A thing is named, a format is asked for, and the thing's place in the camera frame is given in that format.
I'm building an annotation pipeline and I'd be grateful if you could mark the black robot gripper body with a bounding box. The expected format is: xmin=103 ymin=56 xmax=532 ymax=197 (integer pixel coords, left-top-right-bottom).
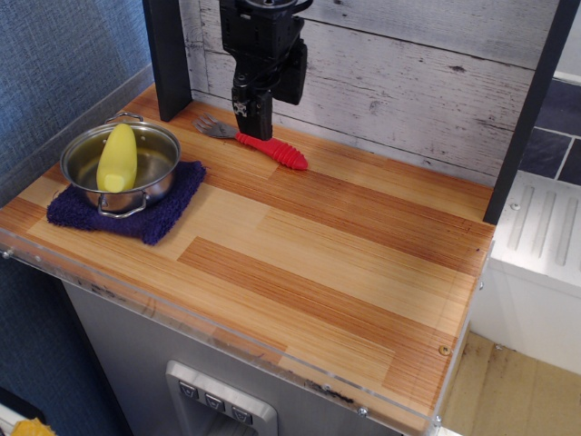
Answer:
xmin=219 ymin=1 xmax=303 ymax=92

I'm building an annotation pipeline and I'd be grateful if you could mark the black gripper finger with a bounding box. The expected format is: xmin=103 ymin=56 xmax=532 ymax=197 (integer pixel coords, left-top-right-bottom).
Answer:
xmin=231 ymin=86 xmax=272 ymax=139
xmin=272 ymin=38 xmax=308 ymax=105

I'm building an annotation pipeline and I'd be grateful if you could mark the red handled metal fork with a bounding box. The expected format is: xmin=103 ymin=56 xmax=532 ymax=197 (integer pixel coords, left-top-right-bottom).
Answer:
xmin=192 ymin=114 xmax=309 ymax=171

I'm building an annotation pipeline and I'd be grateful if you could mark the small steel pot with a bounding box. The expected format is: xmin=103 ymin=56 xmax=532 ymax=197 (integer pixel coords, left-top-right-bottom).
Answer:
xmin=60 ymin=112 xmax=182 ymax=219

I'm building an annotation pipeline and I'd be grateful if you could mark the yellow toy corn cob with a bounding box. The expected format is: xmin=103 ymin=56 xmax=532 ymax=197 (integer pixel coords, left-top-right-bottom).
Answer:
xmin=96 ymin=124 xmax=137 ymax=193

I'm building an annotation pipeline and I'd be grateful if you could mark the purple terry cloth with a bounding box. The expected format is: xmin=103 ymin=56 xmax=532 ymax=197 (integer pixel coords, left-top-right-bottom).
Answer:
xmin=46 ymin=161 xmax=206 ymax=245

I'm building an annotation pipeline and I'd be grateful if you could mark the clear acrylic table edge guard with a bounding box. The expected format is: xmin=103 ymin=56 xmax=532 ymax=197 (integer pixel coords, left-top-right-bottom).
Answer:
xmin=0 ymin=225 xmax=495 ymax=436

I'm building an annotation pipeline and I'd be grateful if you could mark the grey toy fridge front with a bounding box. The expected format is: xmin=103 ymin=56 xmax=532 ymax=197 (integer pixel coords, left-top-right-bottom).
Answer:
xmin=64 ymin=284 xmax=394 ymax=435

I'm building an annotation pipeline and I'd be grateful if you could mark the silver dispenser button panel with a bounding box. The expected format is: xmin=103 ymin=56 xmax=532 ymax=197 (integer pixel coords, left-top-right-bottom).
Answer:
xmin=165 ymin=360 xmax=279 ymax=435

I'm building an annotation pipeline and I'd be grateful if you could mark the white ridged cabinet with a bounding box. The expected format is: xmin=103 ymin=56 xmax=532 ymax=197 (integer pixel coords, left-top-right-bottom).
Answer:
xmin=470 ymin=172 xmax=580 ymax=372

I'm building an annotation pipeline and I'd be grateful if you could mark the yellow black object bottom left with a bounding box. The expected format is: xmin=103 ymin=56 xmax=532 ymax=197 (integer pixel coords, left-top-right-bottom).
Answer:
xmin=1 ymin=418 xmax=56 ymax=436

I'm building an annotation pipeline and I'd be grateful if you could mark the left black upright post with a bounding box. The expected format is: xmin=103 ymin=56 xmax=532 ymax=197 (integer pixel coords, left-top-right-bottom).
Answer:
xmin=143 ymin=0 xmax=192 ymax=122

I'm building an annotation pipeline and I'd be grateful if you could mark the black upright post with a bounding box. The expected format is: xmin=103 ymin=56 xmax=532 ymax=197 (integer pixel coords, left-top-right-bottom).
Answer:
xmin=143 ymin=0 xmax=192 ymax=122
xmin=483 ymin=0 xmax=580 ymax=225

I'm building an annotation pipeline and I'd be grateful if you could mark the right black upright post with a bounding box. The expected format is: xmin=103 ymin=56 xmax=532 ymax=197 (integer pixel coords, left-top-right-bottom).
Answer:
xmin=483 ymin=0 xmax=580 ymax=225

